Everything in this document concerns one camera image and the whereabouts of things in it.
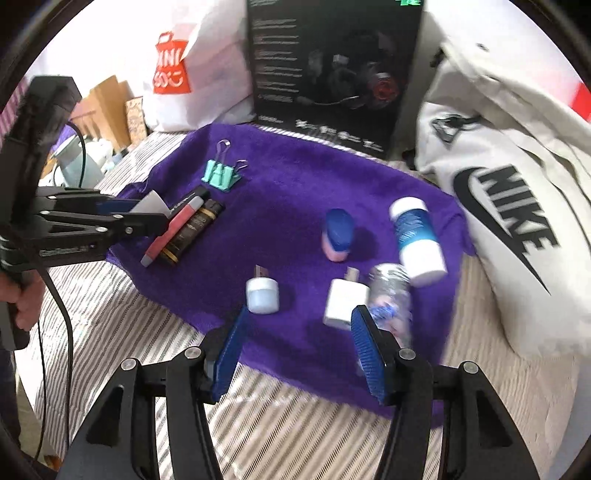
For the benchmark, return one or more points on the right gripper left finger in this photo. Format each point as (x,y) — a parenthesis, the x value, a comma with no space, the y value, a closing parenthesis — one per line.
(222,349)

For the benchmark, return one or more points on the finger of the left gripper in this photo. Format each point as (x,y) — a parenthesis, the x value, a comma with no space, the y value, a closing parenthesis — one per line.
(113,206)

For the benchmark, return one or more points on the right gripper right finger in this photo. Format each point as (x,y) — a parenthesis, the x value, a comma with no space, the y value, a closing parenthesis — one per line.
(376,349)

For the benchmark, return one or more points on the clear plastic candy bottle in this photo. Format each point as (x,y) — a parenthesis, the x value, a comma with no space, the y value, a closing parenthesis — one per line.
(390,301)

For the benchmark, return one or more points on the white USB charger plug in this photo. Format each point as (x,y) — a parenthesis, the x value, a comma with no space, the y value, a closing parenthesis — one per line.
(345,294)

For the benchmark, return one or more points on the pink white pen tube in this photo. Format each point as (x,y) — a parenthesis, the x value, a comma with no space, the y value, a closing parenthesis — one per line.
(174,226)

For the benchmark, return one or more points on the small white round jar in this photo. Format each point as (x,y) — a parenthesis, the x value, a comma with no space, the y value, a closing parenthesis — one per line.
(262,293)

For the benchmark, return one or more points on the dark brown chocolate box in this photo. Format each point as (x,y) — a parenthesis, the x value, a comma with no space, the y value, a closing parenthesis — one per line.
(194,227)

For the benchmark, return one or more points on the blue white cylindrical bottle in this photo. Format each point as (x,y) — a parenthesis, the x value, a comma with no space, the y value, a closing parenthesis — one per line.
(420,251)

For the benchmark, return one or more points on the teal binder clip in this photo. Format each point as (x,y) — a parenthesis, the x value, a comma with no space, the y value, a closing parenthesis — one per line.
(218,173)

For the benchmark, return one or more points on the pink container blue cap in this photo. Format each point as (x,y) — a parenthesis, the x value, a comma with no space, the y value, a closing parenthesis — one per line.
(338,234)

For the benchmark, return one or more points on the person left hand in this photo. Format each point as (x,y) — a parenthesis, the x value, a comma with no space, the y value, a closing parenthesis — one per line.
(27,298)

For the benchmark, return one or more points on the wooden furniture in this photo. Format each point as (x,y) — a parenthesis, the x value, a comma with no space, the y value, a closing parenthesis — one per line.
(102,113)

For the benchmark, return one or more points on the decorated brown book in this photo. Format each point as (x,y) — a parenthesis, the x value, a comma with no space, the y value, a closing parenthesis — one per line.
(136,125)

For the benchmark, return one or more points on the striped bed cover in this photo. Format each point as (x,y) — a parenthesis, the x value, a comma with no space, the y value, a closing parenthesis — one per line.
(264,428)

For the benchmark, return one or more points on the purple towel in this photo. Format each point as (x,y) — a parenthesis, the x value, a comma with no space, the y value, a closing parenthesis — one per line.
(273,217)

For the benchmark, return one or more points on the white Miniso shopping bag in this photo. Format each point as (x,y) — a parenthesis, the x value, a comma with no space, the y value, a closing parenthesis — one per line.
(200,74)

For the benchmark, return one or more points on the grey Nike bag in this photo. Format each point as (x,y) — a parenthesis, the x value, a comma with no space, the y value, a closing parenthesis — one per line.
(518,161)

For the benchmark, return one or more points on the black headset box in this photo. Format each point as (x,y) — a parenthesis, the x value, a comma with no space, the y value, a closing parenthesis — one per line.
(336,70)

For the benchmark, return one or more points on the red packaging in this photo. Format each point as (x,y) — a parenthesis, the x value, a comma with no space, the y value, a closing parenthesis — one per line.
(581,102)

